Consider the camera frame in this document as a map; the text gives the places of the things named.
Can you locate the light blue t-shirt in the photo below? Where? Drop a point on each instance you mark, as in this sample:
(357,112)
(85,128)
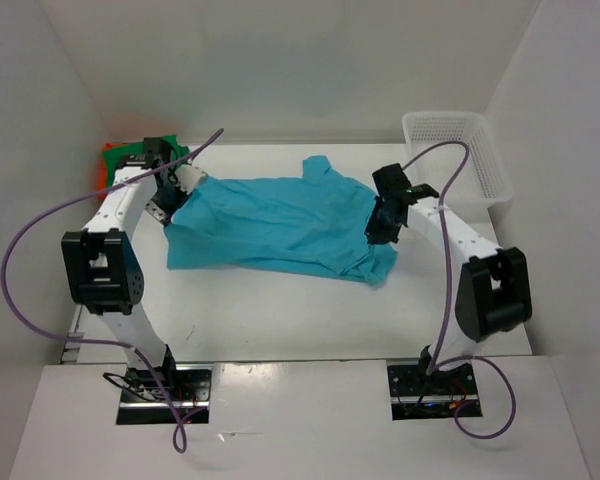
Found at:
(310,225)

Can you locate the white plastic basket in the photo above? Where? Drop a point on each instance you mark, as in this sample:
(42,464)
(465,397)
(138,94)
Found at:
(483,181)

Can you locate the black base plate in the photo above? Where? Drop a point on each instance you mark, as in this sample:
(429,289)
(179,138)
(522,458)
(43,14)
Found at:
(415,396)
(142,403)

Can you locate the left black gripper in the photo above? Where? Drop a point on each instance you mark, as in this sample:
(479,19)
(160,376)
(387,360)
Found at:
(161,215)

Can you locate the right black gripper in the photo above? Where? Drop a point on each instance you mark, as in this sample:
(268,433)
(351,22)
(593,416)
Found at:
(375,235)

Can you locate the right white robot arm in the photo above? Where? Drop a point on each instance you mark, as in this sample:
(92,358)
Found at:
(487,288)

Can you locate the orange t-shirt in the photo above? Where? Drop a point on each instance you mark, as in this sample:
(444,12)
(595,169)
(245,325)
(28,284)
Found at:
(101,174)

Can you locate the green t-shirt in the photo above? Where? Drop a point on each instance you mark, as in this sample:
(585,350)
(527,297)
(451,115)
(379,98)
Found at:
(113,156)

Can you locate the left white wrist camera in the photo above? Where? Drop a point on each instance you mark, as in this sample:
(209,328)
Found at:
(189,177)

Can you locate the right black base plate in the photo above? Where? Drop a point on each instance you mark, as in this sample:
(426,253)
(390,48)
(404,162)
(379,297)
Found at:
(415,396)

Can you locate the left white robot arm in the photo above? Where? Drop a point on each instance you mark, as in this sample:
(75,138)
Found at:
(103,272)

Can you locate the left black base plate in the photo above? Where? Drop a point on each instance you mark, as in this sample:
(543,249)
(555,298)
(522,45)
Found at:
(142,403)

